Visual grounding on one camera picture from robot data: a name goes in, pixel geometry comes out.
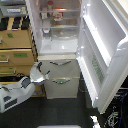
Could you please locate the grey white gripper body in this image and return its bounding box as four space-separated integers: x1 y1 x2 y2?
30 66 46 85

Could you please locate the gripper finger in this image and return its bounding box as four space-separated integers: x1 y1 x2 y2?
37 62 42 69
44 70 50 80

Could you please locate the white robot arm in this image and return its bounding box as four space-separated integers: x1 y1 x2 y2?
0 62 49 113

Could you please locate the lower fridge drawer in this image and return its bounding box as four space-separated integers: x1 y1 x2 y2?
44 78 79 99

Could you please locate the fridge drawer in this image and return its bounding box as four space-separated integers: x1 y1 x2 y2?
44 78 79 99
38 54 80 78

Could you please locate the upper fridge drawer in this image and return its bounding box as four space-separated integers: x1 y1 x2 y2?
38 54 80 78

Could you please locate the wooden drawer cabinet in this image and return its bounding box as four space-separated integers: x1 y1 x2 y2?
0 16 46 98

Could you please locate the white refrigerator body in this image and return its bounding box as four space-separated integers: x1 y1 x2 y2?
25 0 80 57

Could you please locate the red lidded jar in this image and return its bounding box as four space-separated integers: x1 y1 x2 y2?
47 0 53 11

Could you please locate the grey box on shelf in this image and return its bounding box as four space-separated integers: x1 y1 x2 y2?
0 5 27 17

